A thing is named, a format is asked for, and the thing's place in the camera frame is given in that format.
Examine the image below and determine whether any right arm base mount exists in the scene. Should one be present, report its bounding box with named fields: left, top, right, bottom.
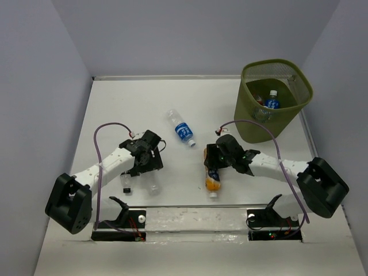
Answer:
left=246, top=194, right=302, bottom=242

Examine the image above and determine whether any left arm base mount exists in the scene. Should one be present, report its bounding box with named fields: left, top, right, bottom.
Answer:
left=91, top=196, right=147, bottom=242

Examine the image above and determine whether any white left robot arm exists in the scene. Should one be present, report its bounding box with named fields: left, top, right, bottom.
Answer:
left=45, top=130, right=163, bottom=235

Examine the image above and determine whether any blue label bottle white cap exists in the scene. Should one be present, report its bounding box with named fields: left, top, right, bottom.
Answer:
left=264, top=90, right=280, bottom=109

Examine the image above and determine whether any yellow label drink bottle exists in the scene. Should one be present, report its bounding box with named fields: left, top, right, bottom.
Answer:
left=204, top=148, right=221, bottom=200

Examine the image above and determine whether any clear bottle black cap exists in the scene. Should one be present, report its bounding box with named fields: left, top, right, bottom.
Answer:
left=120, top=174, right=132, bottom=194

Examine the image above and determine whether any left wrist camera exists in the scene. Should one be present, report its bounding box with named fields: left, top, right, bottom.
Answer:
left=132, top=131, right=145, bottom=140

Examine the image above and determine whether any blue label bottle upper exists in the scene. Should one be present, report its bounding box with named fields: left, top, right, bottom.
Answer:
left=167, top=109, right=196, bottom=147

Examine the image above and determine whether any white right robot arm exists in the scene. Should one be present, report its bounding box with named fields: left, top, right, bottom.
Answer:
left=204, top=134, right=350, bottom=225

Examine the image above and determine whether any clear crushed bottle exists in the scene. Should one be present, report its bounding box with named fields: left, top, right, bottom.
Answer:
left=141, top=171, right=161, bottom=196

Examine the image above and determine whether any green plastic waste bin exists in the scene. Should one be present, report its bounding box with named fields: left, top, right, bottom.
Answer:
left=234, top=59, right=313, bottom=144

